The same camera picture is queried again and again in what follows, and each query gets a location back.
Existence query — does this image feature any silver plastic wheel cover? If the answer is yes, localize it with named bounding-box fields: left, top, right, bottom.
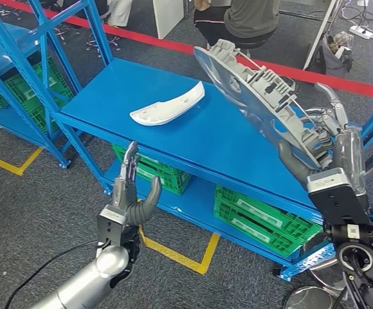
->
left=193, top=39, right=334, bottom=171

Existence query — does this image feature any white curved plastic part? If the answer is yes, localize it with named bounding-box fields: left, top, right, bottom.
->
left=129, top=80, right=206, bottom=127

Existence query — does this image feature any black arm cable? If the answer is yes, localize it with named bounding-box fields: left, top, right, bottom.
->
left=5, top=241, right=101, bottom=309

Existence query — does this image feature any red barrier belt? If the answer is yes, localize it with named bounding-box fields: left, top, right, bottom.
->
left=0, top=0, right=373, bottom=102

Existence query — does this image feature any person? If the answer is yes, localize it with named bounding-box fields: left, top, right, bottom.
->
left=193, top=0, right=281, bottom=50
left=107, top=0, right=134, bottom=28

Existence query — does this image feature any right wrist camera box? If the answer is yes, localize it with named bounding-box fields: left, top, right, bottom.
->
left=307, top=167, right=371, bottom=227

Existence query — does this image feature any dark grey bag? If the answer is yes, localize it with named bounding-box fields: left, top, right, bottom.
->
left=312, top=32, right=355, bottom=79

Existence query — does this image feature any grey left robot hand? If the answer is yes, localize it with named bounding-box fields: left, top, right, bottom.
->
left=113, top=140, right=162, bottom=227

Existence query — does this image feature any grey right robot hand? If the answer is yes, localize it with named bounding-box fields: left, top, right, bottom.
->
left=278, top=82, right=367, bottom=196

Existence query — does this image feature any white desk panel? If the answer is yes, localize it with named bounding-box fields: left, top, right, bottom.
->
left=153, top=0, right=186, bottom=41

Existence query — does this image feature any chrome stanchion post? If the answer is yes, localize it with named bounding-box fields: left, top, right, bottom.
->
left=303, top=145, right=373, bottom=292
left=282, top=285, right=346, bottom=309

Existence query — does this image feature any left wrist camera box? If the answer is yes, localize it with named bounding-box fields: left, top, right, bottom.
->
left=97, top=204, right=128, bottom=248

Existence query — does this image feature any white power strip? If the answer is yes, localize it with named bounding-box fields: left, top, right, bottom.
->
left=349, top=24, right=373, bottom=41

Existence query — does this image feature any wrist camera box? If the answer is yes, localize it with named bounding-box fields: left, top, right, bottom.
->
left=97, top=204, right=128, bottom=248
left=307, top=167, right=371, bottom=227

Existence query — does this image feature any blue metal shelf rack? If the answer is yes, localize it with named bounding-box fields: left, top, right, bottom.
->
left=0, top=0, right=115, bottom=170
left=27, top=0, right=373, bottom=283

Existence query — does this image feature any black stool chrome base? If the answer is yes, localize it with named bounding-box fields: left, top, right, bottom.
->
left=228, top=30, right=279, bottom=59

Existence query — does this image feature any white desk leg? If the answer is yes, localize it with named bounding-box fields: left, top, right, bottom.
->
left=303, top=0, right=339, bottom=71

